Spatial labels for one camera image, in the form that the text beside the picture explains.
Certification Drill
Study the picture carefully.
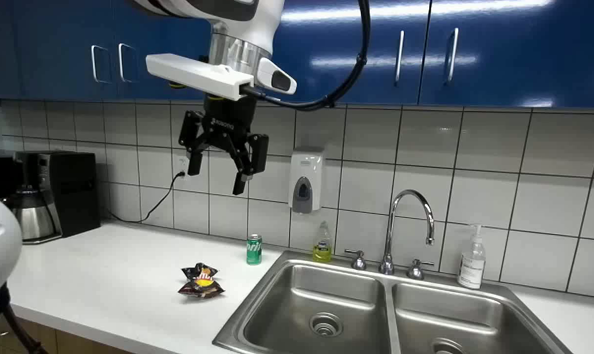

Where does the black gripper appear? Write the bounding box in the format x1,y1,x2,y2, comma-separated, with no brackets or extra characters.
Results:
178,95,272,199

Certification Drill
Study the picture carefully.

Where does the black snack packet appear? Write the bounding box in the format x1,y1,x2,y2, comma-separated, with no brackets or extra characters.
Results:
178,262,227,301

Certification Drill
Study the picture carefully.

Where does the stainless steel double sink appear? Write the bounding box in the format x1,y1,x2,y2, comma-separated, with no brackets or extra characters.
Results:
211,252,575,354

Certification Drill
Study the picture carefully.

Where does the green dish soap bottle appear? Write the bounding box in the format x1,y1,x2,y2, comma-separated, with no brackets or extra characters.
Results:
245,233,266,268

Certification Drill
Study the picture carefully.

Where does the blue cabinet door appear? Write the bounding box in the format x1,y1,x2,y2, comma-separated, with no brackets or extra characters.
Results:
428,0,594,111
113,0,278,105
0,0,117,103
272,0,434,109

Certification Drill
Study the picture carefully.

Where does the yellow dish soap bottle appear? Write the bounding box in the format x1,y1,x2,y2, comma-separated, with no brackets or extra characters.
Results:
312,221,335,264

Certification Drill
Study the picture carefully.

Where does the black coffee maker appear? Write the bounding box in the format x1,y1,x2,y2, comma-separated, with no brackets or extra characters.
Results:
13,150,105,242

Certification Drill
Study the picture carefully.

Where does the chrome gooseneck faucet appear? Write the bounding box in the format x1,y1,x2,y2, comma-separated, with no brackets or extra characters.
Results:
379,187,440,278

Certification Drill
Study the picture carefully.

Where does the steel coffee carafe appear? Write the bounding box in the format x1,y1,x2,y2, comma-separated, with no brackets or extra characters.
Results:
9,185,60,246

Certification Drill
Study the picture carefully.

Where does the wooden base cabinet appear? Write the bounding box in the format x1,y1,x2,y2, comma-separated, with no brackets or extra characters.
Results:
0,313,133,354

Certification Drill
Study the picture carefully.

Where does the clear pump soap bottle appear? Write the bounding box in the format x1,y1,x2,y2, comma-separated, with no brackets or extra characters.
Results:
457,223,489,292

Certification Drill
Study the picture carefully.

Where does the white wall outlet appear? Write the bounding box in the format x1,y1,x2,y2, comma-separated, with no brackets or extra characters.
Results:
172,150,194,179

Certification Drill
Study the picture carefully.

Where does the black power cord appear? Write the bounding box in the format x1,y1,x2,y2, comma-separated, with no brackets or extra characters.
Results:
107,170,190,227

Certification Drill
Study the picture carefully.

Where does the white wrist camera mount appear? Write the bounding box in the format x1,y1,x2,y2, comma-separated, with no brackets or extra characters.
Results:
144,52,257,103

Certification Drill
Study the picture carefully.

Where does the white wall soap dispenser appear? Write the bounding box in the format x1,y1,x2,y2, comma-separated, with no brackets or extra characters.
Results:
290,150,327,217

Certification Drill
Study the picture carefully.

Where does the silver cabinet handle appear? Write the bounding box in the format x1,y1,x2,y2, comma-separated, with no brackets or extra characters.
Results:
445,26,463,85
115,40,137,87
392,28,410,87
89,42,111,87

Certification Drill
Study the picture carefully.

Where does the chrome faucet handle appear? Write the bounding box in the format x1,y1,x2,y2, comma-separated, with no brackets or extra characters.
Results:
343,248,373,274
404,258,438,282

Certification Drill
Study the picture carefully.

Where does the thick black robot hose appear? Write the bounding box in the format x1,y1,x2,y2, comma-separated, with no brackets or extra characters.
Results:
0,284,52,354

